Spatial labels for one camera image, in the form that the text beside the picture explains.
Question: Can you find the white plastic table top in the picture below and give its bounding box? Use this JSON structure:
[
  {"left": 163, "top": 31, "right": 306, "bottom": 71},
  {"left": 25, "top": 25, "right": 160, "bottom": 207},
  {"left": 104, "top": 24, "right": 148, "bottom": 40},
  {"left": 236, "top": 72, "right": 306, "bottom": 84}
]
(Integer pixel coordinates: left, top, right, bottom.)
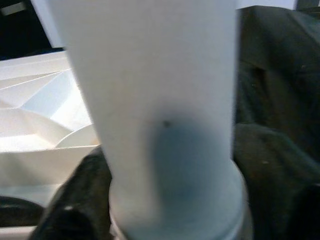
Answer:
[{"left": 0, "top": 47, "right": 113, "bottom": 198}]

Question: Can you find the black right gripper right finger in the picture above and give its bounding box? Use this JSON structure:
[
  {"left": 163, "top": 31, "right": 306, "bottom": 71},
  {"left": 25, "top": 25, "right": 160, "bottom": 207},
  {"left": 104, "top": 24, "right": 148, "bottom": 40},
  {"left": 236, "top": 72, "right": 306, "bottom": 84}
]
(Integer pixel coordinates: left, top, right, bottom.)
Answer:
[{"left": 233, "top": 123, "right": 320, "bottom": 240}]

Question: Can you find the silver door handle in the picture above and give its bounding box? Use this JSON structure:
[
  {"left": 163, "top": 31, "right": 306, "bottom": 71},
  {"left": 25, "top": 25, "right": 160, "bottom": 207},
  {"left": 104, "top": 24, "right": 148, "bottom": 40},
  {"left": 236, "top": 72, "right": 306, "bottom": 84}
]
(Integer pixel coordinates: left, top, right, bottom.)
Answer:
[{"left": 0, "top": 4, "right": 20, "bottom": 16}]

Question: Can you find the white plastic table leg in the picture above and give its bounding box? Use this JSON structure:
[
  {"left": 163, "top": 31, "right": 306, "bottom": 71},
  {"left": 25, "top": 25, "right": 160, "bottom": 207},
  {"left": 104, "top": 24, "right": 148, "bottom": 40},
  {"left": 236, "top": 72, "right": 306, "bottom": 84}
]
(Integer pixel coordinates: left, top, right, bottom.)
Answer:
[{"left": 47, "top": 0, "right": 253, "bottom": 240}]

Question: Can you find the black shiny table cover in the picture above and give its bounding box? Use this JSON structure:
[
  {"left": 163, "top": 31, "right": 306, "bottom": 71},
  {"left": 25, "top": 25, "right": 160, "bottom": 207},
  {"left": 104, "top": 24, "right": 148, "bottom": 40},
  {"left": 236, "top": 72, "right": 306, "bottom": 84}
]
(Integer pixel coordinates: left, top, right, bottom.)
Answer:
[{"left": 232, "top": 4, "right": 320, "bottom": 240}]

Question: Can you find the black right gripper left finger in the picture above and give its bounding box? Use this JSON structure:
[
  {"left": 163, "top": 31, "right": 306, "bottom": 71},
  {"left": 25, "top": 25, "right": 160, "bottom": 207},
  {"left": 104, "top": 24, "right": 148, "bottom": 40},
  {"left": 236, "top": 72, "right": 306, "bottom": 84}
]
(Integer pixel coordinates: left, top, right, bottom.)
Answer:
[{"left": 29, "top": 146, "right": 113, "bottom": 240}]

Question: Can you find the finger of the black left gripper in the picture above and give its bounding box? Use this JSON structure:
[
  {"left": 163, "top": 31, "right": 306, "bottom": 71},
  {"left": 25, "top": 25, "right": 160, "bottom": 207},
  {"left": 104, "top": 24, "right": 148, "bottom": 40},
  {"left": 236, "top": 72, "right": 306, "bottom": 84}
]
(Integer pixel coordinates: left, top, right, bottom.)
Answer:
[{"left": 0, "top": 196, "right": 45, "bottom": 227}]

